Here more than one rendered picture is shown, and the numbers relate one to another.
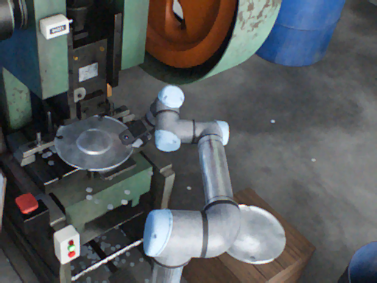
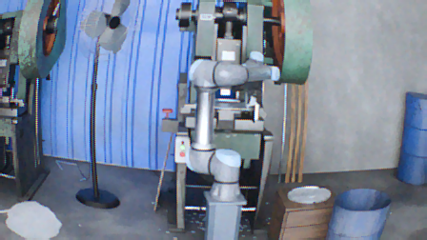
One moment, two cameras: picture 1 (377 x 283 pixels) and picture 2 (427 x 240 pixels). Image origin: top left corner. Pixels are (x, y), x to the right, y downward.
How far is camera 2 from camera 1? 2.41 m
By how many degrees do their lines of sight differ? 45
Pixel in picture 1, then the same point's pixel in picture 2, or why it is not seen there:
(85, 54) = (227, 44)
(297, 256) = (327, 204)
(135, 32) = (254, 38)
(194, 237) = (211, 65)
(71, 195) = not seen: hidden behind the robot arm
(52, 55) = (204, 32)
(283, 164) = not seen: hidden behind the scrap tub
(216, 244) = (220, 69)
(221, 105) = not seen: hidden behind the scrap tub
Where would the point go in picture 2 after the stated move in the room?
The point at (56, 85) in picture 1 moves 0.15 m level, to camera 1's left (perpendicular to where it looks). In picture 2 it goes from (204, 50) to (183, 48)
